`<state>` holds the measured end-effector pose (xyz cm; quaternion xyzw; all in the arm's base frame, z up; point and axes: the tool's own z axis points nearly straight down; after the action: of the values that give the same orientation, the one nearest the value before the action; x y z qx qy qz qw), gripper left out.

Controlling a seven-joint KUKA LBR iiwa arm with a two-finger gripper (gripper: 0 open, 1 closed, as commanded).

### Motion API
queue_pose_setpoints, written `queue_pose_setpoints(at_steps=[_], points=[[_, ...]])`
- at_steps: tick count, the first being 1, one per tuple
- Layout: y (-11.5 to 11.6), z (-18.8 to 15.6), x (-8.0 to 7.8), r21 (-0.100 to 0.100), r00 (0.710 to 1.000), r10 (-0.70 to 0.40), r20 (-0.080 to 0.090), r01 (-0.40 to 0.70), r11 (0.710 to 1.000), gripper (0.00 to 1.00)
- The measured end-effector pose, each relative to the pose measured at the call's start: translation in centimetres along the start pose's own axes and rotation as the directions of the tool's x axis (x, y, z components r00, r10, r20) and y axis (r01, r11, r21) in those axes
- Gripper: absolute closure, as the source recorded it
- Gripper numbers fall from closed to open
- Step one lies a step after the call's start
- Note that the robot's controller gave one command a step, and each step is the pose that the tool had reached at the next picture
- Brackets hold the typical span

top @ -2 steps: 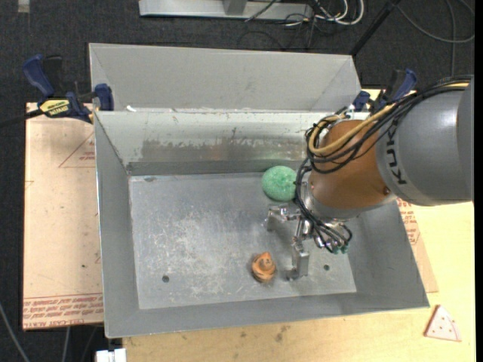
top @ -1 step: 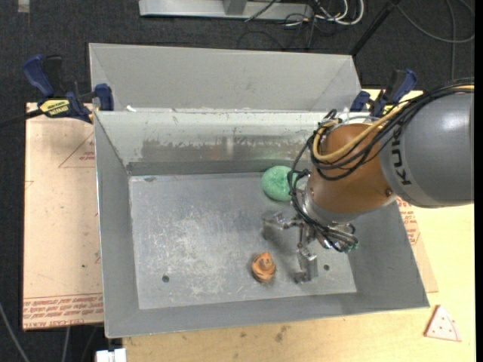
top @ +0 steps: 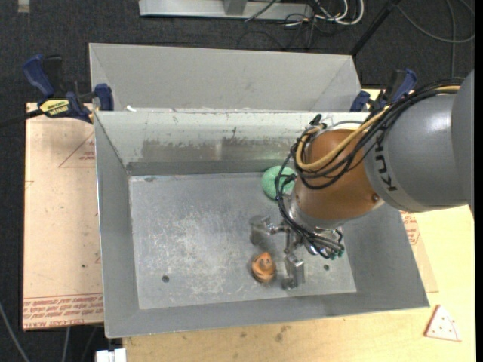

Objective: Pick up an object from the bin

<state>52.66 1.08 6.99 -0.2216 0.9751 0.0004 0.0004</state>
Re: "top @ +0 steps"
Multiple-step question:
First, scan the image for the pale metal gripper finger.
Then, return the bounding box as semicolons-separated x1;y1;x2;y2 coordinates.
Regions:
281;253;306;291
249;214;274;246

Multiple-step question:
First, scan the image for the grey metal bin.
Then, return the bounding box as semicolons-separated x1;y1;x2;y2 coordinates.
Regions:
88;42;431;339

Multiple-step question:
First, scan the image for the brown cardboard board red print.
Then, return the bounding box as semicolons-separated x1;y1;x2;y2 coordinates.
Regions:
22;102;439;332

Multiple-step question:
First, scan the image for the orange toy food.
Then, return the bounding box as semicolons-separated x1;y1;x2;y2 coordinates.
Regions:
251;251;276;282

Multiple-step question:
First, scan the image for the green ball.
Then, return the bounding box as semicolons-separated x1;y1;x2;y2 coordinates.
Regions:
261;164;297;204

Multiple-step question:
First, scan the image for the white triangular sanding pad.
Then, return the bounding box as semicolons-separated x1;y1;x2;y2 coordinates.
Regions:
423;304;463;342

